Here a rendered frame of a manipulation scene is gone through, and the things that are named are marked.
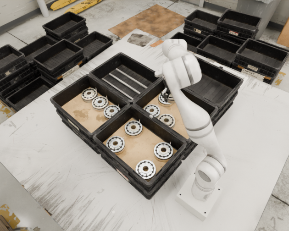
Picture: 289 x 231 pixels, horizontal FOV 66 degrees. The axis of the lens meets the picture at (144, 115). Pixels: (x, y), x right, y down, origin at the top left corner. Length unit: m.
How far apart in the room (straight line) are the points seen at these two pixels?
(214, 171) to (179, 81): 0.39
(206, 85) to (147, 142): 0.59
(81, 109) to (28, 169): 0.46
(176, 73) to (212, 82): 0.95
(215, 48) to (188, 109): 2.00
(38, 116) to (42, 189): 0.54
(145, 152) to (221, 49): 1.77
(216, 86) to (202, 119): 0.84
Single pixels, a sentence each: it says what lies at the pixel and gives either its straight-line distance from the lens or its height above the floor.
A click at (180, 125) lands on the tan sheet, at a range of 1.32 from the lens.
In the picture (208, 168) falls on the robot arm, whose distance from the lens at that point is 0.89.
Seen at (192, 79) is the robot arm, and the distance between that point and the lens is 0.67.
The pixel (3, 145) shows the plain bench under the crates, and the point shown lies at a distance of 1.67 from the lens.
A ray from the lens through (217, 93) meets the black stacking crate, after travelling 1.53.
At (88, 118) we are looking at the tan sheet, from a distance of 1.40.
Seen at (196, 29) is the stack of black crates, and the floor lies 0.41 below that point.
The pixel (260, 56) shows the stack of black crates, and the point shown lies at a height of 0.49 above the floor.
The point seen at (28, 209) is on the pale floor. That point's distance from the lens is 2.21.
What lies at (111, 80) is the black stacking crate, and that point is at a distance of 1.59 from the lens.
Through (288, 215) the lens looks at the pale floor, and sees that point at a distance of 2.23.
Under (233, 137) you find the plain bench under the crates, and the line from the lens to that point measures 1.50.
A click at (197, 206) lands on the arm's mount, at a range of 1.18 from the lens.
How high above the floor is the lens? 1.90
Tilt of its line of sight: 53 degrees down
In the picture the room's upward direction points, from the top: 3 degrees counter-clockwise
